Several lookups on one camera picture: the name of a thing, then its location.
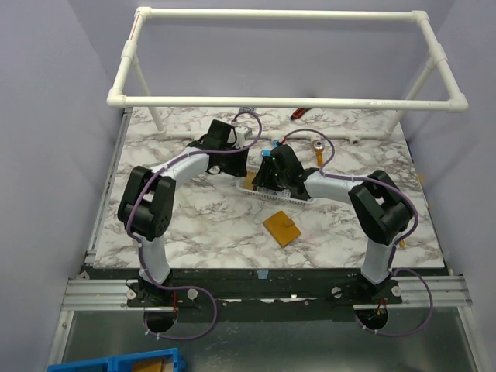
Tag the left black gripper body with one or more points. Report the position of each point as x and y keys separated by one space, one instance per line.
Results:
x=232 y=163

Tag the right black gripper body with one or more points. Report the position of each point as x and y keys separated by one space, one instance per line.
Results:
x=272 y=183

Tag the white plastic basket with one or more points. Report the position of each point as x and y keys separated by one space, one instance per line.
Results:
x=284 y=195

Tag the tan leather card holder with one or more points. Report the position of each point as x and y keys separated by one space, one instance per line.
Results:
x=282 y=228

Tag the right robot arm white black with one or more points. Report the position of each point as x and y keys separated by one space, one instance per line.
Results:
x=382 y=210

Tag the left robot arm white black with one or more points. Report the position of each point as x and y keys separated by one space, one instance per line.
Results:
x=147 y=204

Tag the blue pipe valve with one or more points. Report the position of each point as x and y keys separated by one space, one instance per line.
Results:
x=266 y=153

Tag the gold pipe valve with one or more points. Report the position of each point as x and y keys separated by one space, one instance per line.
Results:
x=319 y=149

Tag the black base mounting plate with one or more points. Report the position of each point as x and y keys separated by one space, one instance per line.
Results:
x=261 y=295

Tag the blue plastic bin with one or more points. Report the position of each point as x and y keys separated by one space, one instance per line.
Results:
x=124 y=362

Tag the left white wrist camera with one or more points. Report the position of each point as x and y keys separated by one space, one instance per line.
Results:
x=240 y=135

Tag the red handled tool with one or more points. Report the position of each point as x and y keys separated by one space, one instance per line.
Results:
x=298 y=113

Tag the white PVC pipe frame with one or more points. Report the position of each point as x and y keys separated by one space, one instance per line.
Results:
x=130 y=88

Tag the aluminium rail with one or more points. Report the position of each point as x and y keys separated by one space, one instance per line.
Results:
x=95 y=295

